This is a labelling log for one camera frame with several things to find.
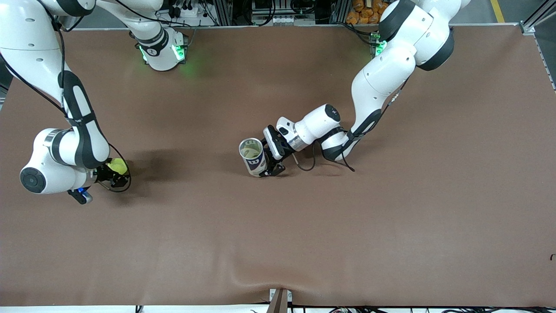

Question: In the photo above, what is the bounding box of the white and blue ball can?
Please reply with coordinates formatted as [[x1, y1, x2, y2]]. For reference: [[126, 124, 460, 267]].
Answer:
[[238, 137, 268, 178]]

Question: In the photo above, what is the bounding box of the pile of orange round items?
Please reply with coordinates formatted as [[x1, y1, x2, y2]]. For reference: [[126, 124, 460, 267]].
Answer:
[[346, 0, 385, 25]]

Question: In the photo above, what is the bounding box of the aluminium frame profile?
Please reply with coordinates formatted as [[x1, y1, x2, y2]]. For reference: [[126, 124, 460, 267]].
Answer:
[[212, 0, 234, 26], [331, 0, 351, 24], [519, 0, 556, 92]]

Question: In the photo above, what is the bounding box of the white terminal block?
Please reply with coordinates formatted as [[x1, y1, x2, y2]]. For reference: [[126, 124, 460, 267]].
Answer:
[[270, 16, 316, 25]]

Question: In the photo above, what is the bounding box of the white power strip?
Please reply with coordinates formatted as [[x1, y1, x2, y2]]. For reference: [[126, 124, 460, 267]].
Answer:
[[159, 3, 201, 21]]

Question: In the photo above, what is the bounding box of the brown table mat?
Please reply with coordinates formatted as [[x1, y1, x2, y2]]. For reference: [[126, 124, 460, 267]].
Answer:
[[0, 24, 556, 307]]

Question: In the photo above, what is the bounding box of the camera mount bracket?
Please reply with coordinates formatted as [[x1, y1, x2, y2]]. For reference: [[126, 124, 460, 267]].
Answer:
[[268, 288, 293, 313]]

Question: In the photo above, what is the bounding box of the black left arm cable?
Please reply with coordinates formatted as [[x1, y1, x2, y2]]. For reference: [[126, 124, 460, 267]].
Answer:
[[293, 65, 411, 172]]

